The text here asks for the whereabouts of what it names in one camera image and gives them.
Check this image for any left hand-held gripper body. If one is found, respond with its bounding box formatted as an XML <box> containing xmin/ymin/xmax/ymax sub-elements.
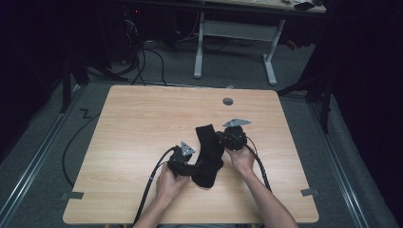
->
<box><xmin>166</xmin><ymin>141</ymin><xmax>198</xmax><ymax>178</ymax></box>

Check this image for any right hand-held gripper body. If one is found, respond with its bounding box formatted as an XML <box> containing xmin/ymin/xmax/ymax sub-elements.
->
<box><xmin>221</xmin><ymin>118</ymin><xmax>253</xmax><ymax>152</ymax></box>

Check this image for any black sock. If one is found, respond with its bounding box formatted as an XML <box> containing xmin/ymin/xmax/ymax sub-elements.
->
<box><xmin>191</xmin><ymin>123</ymin><xmax>225</xmax><ymax>189</ymax></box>

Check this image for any person's right hand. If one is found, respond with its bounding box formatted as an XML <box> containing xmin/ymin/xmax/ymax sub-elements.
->
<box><xmin>225</xmin><ymin>145</ymin><xmax>257</xmax><ymax>176</ymax></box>

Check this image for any person's left hand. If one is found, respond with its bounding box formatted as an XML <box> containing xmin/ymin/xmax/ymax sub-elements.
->
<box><xmin>156</xmin><ymin>164</ymin><xmax>190</xmax><ymax>201</ymax></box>

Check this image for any grey tape strip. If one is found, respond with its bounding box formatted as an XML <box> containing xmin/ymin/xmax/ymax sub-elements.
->
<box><xmin>61</xmin><ymin>191</ymin><xmax>85</xmax><ymax>201</ymax></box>
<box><xmin>299</xmin><ymin>188</ymin><xmax>319</xmax><ymax>198</ymax></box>

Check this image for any black metal stand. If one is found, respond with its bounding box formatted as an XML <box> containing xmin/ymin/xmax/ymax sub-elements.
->
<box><xmin>277</xmin><ymin>74</ymin><xmax>335</xmax><ymax>134</ymax></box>
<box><xmin>60</xmin><ymin>53</ymin><xmax>127</xmax><ymax>114</ymax></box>

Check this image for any white-framed wooden desk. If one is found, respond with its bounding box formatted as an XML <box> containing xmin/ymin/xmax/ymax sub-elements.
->
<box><xmin>193</xmin><ymin>0</ymin><xmax>327</xmax><ymax>86</ymax></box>

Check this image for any black object on desk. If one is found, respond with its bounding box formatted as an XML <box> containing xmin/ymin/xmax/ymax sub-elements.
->
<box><xmin>293</xmin><ymin>1</ymin><xmax>317</xmax><ymax>11</ymax></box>

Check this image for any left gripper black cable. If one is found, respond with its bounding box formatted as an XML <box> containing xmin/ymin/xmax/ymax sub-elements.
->
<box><xmin>132</xmin><ymin>145</ymin><xmax>177</xmax><ymax>226</ymax></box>

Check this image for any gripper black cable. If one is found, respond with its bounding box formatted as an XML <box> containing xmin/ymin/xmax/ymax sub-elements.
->
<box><xmin>243</xmin><ymin>135</ymin><xmax>273</xmax><ymax>193</ymax></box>
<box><xmin>132</xmin><ymin>145</ymin><xmax>177</xmax><ymax>226</ymax></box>

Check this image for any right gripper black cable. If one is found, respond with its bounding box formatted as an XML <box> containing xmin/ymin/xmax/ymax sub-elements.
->
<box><xmin>243</xmin><ymin>135</ymin><xmax>273</xmax><ymax>193</ymax></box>

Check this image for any bundle of black cables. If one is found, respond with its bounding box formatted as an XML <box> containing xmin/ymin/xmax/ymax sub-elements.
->
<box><xmin>122</xmin><ymin>17</ymin><xmax>168</xmax><ymax>86</ymax></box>

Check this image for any metal floor rail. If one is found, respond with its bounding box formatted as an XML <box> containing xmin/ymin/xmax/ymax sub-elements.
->
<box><xmin>308</xmin><ymin>103</ymin><xmax>371</xmax><ymax>228</ymax></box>
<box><xmin>0</xmin><ymin>85</ymin><xmax>84</xmax><ymax>222</ymax></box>

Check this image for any black floor cable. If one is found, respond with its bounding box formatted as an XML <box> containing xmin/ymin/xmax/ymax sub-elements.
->
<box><xmin>62</xmin><ymin>108</ymin><xmax>101</xmax><ymax>188</ymax></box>

